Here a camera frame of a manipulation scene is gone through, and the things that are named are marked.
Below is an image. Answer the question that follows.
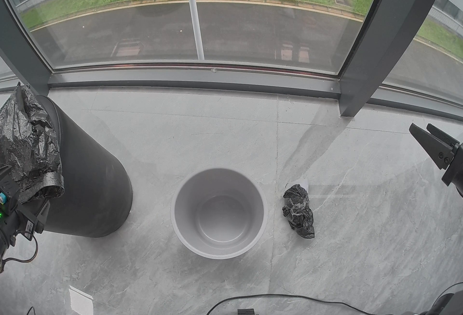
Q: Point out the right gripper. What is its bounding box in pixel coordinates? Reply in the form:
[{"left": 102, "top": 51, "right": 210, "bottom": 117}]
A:
[{"left": 409, "top": 123, "right": 463, "bottom": 198}]

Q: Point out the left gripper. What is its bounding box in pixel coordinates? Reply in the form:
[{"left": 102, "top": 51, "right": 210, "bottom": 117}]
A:
[{"left": 0, "top": 200, "right": 51, "bottom": 260}]

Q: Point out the black plastic bag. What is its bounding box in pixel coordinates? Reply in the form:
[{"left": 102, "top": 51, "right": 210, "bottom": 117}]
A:
[{"left": 0, "top": 82, "right": 65, "bottom": 204}]

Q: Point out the black plastic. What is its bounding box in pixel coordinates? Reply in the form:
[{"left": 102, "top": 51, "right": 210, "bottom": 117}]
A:
[{"left": 282, "top": 184, "right": 315, "bottom": 239}]

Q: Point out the white trash bin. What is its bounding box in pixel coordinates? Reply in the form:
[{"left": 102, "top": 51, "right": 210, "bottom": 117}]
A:
[{"left": 171, "top": 168, "right": 268, "bottom": 261}]

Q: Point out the window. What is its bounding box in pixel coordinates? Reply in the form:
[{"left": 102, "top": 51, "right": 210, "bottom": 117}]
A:
[{"left": 0, "top": 0, "right": 463, "bottom": 118}]

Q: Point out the black cable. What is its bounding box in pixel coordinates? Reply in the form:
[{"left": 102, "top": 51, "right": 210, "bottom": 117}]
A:
[
  {"left": 0, "top": 232, "right": 39, "bottom": 274},
  {"left": 211, "top": 294, "right": 416, "bottom": 315}
]

